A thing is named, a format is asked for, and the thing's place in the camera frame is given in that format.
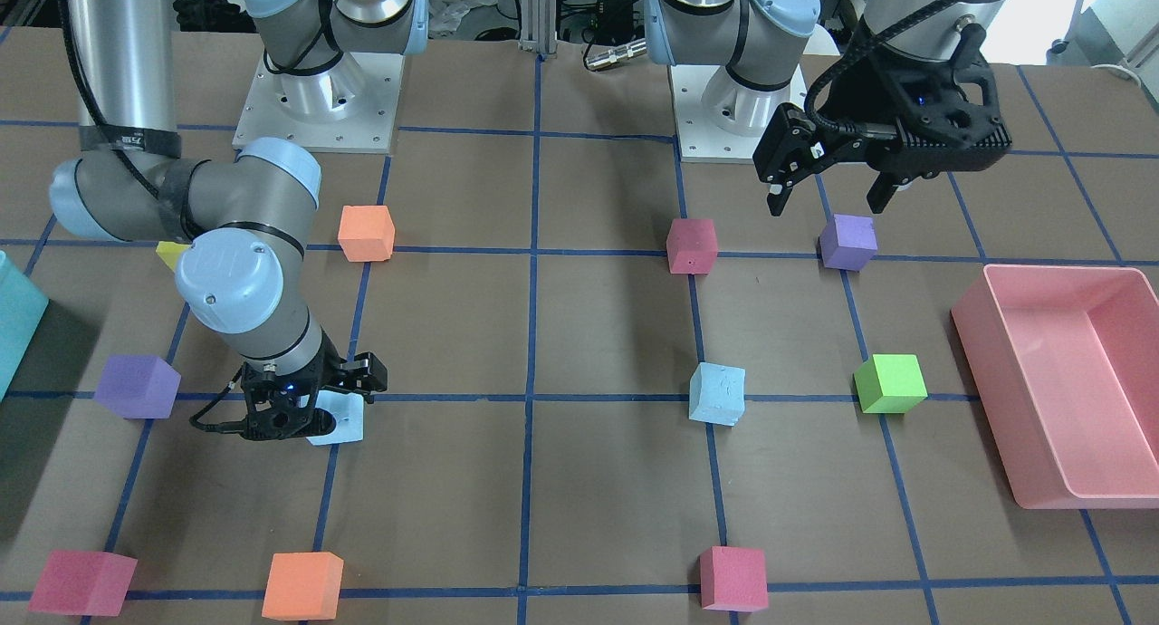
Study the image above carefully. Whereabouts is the near purple foam block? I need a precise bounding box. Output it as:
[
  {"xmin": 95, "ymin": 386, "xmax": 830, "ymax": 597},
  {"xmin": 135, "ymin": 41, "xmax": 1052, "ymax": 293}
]
[{"xmin": 819, "ymin": 215, "xmax": 879, "ymax": 272}]

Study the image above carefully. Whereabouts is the pink block robot side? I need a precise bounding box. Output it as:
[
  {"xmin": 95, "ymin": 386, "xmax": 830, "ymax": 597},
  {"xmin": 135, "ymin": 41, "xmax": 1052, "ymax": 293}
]
[{"xmin": 666, "ymin": 219, "xmax": 720, "ymax": 275}]

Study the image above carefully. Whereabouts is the far pink foam block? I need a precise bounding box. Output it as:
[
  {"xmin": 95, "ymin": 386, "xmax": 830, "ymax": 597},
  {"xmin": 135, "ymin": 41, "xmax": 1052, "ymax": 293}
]
[{"xmin": 28, "ymin": 550, "xmax": 139, "ymax": 617}]

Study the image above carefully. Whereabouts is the purple foam block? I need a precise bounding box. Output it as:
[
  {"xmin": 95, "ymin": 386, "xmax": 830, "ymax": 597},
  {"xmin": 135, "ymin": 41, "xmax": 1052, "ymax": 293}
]
[
  {"xmin": 819, "ymin": 215, "xmax": 879, "ymax": 272},
  {"xmin": 94, "ymin": 354, "xmax": 181, "ymax": 419}
]

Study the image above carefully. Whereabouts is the orange block table side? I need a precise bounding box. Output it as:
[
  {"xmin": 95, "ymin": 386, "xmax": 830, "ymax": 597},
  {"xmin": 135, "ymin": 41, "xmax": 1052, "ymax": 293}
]
[{"xmin": 262, "ymin": 552, "xmax": 344, "ymax": 622}]

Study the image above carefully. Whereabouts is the yellow foam block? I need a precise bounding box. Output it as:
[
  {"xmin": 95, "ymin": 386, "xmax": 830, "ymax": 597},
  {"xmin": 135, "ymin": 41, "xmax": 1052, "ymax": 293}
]
[{"xmin": 156, "ymin": 241, "xmax": 191, "ymax": 272}]

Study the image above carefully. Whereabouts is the far purple foam block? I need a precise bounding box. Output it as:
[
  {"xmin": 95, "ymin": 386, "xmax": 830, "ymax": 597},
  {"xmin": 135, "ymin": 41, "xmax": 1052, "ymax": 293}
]
[{"xmin": 94, "ymin": 354, "xmax": 181, "ymax": 419}]

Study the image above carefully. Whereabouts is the green foam block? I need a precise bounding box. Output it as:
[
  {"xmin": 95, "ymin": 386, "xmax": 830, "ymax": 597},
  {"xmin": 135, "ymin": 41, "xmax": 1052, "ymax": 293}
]
[{"xmin": 853, "ymin": 353, "xmax": 930, "ymax": 414}]

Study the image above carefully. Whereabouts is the pink block table side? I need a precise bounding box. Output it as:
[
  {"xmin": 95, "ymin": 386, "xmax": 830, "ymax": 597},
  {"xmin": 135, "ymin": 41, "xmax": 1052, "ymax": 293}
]
[{"xmin": 698, "ymin": 545, "xmax": 770, "ymax": 613}]

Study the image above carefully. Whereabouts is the light blue block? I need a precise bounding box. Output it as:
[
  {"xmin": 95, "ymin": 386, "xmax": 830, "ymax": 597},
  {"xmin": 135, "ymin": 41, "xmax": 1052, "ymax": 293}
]
[
  {"xmin": 306, "ymin": 390, "xmax": 365, "ymax": 445},
  {"xmin": 688, "ymin": 361, "xmax": 746, "ymax": 427}
]

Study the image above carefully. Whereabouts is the orange block robot side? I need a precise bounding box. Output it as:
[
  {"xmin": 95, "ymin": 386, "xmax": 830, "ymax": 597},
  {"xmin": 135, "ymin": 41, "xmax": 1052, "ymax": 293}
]
[{"xmin": 337, "ymin": 205, "xmax": 395, "ymax": 263}]

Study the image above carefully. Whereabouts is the pink plastic tray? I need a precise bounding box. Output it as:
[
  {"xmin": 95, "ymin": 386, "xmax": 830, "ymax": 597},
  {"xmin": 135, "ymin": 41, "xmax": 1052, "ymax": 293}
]
[{"xmin": 952, "ymin": 264, "xmax": 1158, "ymax": 509}]

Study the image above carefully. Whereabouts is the aluminium frame post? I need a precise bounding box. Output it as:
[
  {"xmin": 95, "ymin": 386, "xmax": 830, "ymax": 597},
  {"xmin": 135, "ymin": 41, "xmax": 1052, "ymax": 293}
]
[{"xmin": 517, "ymin": 0, "xmax": 559, "ymax": 61}]

